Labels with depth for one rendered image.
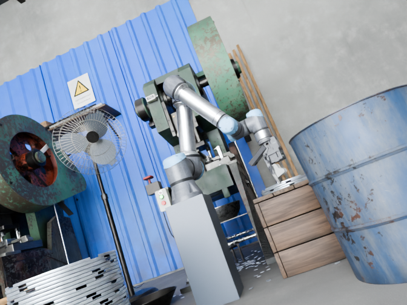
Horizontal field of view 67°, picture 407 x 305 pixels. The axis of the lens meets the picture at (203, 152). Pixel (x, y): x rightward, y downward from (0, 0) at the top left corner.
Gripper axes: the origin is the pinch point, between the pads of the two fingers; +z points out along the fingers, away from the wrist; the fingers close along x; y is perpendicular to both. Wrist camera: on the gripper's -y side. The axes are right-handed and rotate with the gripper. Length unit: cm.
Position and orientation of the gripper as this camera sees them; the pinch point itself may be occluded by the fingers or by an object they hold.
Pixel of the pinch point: (277, 181)
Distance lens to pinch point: 147.0
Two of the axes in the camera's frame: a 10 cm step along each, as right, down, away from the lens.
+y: 8.0, -4.1, -4.3
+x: 4.9, 0.4, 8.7
